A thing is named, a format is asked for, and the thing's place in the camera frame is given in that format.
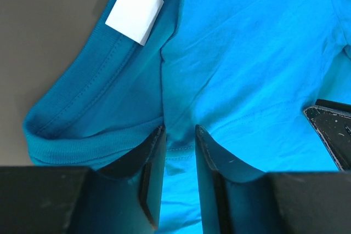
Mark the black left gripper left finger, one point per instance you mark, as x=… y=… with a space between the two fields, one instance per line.
x=122 y=197

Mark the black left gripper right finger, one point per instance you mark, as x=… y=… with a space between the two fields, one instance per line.
x=238 y=198

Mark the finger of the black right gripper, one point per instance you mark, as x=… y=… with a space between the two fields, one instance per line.
x=331 y=121

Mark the blue t-shirt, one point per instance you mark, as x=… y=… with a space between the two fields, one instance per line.
x=243 y=69

